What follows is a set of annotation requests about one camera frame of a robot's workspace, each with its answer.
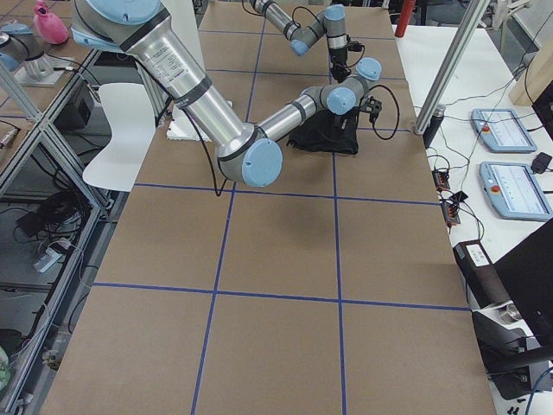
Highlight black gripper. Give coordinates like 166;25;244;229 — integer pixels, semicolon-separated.
328;48;351;83
333;112;353;130

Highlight black printed t-shirt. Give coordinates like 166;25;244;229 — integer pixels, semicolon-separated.
286;107;359;155

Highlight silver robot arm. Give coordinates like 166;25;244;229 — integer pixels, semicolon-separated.
249;1;351;83
72;1;382;187

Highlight red cylinder bottle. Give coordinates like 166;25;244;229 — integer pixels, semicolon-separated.
395;0;416;38

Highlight black water bottle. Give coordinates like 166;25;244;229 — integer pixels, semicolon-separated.
423;104;446;150

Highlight upper orange connector board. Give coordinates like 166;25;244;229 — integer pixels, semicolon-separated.
432;169;450;192

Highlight orange connector board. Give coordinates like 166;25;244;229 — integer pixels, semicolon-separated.
432;169;450;192
440;191;467;228

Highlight lower orange connector board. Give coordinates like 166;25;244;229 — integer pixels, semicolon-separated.
440;191;467;228

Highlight upper blue teach pendant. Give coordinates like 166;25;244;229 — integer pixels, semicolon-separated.
471;108;537;154

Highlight blue teach pendant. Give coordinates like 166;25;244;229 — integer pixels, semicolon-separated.
471;108;537;154
479;162;552;222

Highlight brown paper table cover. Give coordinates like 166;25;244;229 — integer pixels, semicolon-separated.
41;8;495;414

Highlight lower blue teach pendant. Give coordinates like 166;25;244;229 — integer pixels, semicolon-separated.
479;162;552;222

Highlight black computer mouse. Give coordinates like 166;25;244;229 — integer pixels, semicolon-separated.
531;152;552;174

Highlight white plastic chair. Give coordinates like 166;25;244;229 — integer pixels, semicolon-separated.
82;83;156;192

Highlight black monitor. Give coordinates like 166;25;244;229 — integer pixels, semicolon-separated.
493;93;553;342

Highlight black box under table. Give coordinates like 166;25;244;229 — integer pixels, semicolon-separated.
54;83;94;131

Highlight pink plush toy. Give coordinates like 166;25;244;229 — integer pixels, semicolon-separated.
33;1;69;45

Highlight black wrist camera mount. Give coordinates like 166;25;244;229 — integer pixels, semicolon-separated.
359;97;382;125
346;40;365;53

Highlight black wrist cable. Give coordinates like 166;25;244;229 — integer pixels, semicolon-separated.
369;84;401;141

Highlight aluminium frame post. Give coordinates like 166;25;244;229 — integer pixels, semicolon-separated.
414;0;490;135

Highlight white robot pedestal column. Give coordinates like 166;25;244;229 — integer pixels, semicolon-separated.
162;0;205;141

